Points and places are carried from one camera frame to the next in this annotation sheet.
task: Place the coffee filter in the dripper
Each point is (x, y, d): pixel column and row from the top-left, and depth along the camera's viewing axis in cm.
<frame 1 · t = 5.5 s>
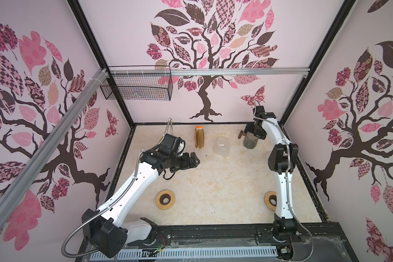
left hand: (191, 166, 75), fingers open
right hand: (252, 132, 105), fingers open
coffee filter pack: (199, 136, 105), point 8 cm above the table
clear plastic dripper: (221, 146, 106), point 3 cm above the table
grey glass carafe mug: (250, 141, 109), point 3 cm above the table
left wooden ring holder: (165, 200, 87), on the table
right wooden ring holder: (267, 197, 85), point 2 cm above the table

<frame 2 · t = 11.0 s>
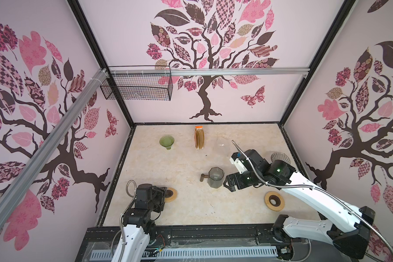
left hand: (168, 193, 83), fingers open
right hand: (230, 180, 72), fingers open
grey glass carafe mug: (214, 176, 95), on the table
green glass dripper: (167, 141, 103), point 8 cm above the table
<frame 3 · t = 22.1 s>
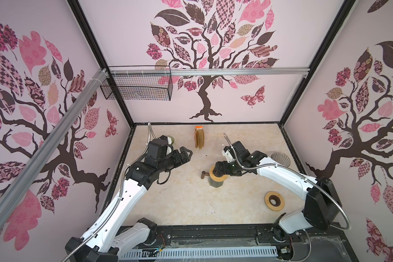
left hand: (186, 159, 72), fingers open
right hand: (219, 169, 82), fingers open
left wooden ring holder: (218, 179, 83), point 11 cm above the table
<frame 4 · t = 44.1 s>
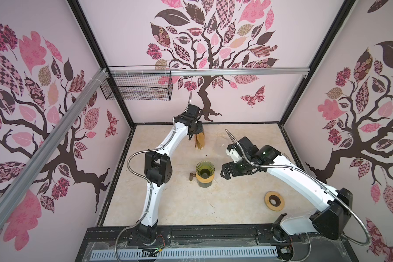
left hand: (197, 129, 96), fingers closed
right hand: (228, 171, 76), fingers open
green glass dripper: (205, 169, 86), point 12 cm above the table
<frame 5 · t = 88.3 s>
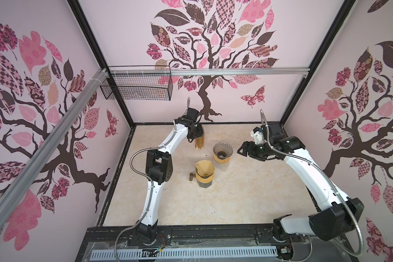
left hand: (200, 134, 98), fingers open
right hand: (243, 151, 77), fingers open
right wooden ring holder: (218, 160, 92), point 9 cm above the table
brown paper coffee filter: (204, 167, 83), point 15 cm above the table
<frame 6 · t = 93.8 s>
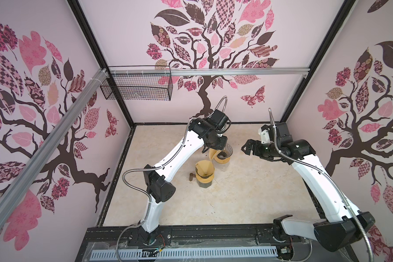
left hand: (218, 146, 77), fingers closed
right hand: (249, 148, 75), fingers open
brown paper filter: (213, 153, 79), point 23 cm above the table
